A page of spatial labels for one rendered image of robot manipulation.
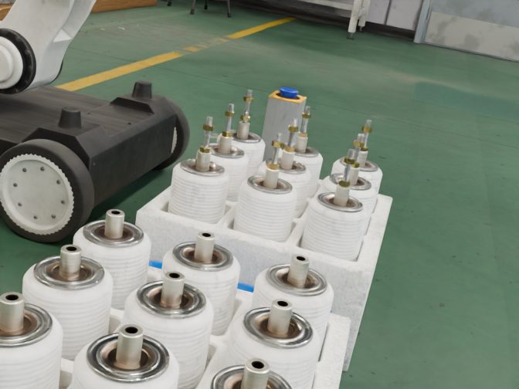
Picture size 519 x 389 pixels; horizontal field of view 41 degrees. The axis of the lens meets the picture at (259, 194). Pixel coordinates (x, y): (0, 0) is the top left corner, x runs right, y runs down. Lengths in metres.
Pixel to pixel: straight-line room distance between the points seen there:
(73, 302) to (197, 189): 0.43
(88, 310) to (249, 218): 0.42
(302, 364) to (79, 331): 0.24
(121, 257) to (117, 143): 0.66
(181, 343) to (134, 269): 0.17
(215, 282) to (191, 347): 0.11
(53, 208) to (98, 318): 0.63
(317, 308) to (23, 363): 0.33
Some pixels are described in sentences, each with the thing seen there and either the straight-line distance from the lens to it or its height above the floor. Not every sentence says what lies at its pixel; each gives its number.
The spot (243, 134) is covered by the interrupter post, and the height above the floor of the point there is 0.26.
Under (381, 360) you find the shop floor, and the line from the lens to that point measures 1.22.
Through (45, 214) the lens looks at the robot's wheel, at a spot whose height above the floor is 0.06.
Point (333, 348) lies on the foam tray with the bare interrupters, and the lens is 0.87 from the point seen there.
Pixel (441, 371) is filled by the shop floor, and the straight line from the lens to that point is 1.25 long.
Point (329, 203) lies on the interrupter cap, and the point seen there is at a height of 0.25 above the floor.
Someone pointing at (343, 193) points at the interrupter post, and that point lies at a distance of 1.11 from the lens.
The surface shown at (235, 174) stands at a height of 0.22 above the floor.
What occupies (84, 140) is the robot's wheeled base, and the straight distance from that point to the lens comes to 1.40.
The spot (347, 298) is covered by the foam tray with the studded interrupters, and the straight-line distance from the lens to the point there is 1.10.
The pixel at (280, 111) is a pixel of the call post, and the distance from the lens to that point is 1.50.
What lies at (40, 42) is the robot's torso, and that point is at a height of 0.34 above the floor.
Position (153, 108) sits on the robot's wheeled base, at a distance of 1.70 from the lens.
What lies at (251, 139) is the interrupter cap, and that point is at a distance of 1.37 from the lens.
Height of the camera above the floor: 0.63
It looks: 20 degrees down
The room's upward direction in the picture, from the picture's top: 10 degrees clockwise
